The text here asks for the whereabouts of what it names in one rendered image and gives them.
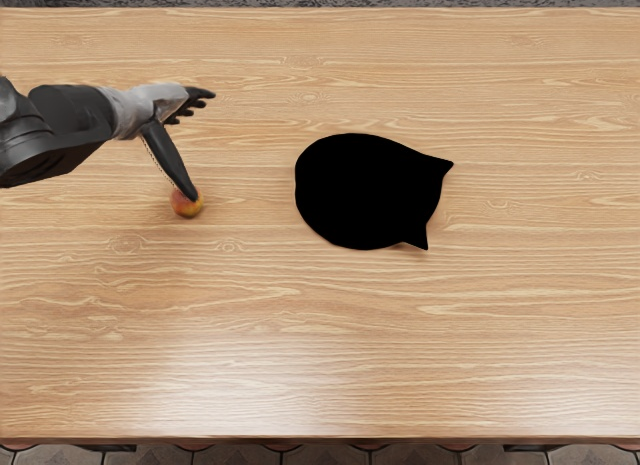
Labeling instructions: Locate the black cat-shaped plate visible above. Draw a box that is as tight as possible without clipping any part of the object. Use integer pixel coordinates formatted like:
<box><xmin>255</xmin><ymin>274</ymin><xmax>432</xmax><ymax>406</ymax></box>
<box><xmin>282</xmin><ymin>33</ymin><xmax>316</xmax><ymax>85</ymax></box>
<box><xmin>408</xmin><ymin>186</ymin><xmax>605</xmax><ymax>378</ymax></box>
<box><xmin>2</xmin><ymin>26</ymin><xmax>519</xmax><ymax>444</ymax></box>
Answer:
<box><xmin>294</xmin><ymin>132</ymin><xmax>455</xmax><ymax>252</ymax></box>

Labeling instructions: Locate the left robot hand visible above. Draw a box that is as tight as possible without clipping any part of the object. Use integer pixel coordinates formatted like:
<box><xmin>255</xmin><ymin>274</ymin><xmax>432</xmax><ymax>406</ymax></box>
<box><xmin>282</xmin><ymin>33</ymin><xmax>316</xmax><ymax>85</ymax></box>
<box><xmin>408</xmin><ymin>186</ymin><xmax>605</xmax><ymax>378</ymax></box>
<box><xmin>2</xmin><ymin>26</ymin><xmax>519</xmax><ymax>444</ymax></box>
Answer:
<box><xmin>97</xmin><ymin>82</ymin><xmax>217</xmax><ymax>202</ymax></box>

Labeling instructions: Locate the small orange-red peach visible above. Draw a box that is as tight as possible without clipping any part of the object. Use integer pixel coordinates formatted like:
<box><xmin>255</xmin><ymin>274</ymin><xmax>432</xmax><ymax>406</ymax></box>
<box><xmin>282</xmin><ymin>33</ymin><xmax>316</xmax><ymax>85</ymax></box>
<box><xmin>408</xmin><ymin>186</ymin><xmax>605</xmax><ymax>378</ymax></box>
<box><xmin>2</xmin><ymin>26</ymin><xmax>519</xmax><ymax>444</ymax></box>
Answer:
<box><xmin>170</xmin><ymin>187</ymin><xmax>205</xmax><ymax>219</ymax></box>

